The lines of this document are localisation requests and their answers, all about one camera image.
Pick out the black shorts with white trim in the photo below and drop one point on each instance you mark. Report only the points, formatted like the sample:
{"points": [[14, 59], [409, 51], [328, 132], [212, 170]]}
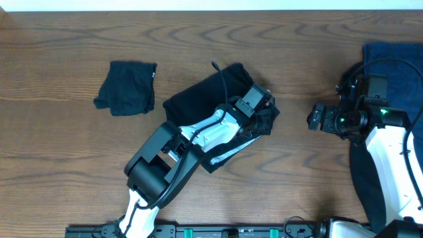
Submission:
{"points": [[200, 101]]}

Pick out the black garment under pile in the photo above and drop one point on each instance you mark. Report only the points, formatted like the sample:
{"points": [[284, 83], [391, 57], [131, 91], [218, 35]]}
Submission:
{"points": [[367, 185]]}

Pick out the small folded black garment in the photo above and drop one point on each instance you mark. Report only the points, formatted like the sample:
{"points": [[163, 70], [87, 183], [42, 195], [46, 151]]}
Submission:
{"points": [[128, 88]]}

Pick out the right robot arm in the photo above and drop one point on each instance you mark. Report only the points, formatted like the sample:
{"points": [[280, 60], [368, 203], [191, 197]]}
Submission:
{"points": [[389, 133]]}

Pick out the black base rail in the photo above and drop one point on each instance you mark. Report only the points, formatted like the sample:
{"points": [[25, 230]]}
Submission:
{"points": [[299, 230]]}

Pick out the navy blue garment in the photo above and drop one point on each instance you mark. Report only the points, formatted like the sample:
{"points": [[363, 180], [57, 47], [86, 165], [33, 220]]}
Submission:
{"points": [[404, 88]]}

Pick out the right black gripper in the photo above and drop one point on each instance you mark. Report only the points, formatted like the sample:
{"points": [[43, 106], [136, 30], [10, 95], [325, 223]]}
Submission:
{"points": [[327, 125]]}

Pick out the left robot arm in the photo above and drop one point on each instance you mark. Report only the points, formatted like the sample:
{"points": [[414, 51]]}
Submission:
{"points": [[166, 161]]}

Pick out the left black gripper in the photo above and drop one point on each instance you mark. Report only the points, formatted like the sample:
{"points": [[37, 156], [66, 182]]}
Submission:
{"points": [[270, 118]]}

